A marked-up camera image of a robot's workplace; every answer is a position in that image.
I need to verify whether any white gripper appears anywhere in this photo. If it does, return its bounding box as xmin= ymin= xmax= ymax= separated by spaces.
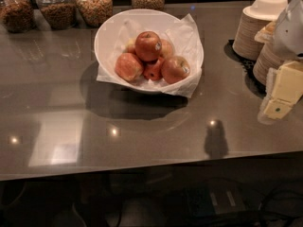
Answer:
xmin=259 ymin=0 xmax=303 ymax=120

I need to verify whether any small middle red apple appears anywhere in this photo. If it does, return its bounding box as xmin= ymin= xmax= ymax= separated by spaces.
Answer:
xmin=143 ymin=57 xmax=164 ymax=81

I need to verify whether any back left pale apple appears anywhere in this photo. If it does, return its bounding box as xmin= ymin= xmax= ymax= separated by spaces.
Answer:
xmin=126 ymin=38 xmax=135 ymax=54

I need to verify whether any white bowl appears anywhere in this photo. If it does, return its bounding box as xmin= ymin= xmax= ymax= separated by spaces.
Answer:
xmin=94 ymin=9 xmax=205 ymax=95

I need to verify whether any black tray under stacks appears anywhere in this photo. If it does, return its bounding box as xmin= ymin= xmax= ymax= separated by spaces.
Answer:
xmin=223 ymin=39 xmax=265 ymax=98

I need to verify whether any front stack of paper bowls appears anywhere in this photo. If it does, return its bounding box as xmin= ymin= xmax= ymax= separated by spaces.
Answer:
xmin=253 ymin=22 xmax=283 ymax=85

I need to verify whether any stack of paper bowls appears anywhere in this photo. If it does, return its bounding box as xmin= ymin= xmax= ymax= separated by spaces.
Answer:
xmin=232 ymin=0 xmax=288 ymax=61
xmin=253 ymin=22 xmax=283 ymax=85

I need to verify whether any rear stack of paper bowls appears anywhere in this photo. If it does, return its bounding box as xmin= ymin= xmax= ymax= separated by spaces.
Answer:
xmin=232 ymin=0 xmax=288 ymax=61

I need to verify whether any white paper liner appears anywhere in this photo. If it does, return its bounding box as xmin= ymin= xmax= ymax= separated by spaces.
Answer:
xmin=96 ymin=13 xmax=205 ymax=98

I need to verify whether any dark box under table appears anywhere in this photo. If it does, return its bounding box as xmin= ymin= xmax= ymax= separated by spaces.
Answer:
xmin=186 ymin=185 xmax=246 ymax=218

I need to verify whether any far left glass jar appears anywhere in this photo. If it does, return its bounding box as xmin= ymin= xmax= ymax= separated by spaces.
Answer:
xmin=0 ymin=0 xmax=34 ymax=33

